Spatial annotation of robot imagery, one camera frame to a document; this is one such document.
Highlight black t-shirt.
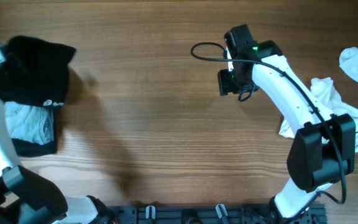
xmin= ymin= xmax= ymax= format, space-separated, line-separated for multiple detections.
xmin=0 ymin=35 xmax=76 ymax=110

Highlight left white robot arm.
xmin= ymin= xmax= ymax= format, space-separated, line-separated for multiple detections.
xmin=0 ymin=36 xmax=109 ymax=223

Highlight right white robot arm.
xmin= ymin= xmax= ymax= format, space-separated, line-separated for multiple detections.
xmin=218 ymin=25 xmax=356 ymax=223

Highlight light blue denim jeans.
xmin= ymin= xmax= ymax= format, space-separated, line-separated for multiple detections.
xmin=4 ymin=102 xmax=54 ymax=145

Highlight folded black garment under jeans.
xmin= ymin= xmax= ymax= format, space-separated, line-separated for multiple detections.
xmin=12 ymin=121 xmax=57 ymax=157

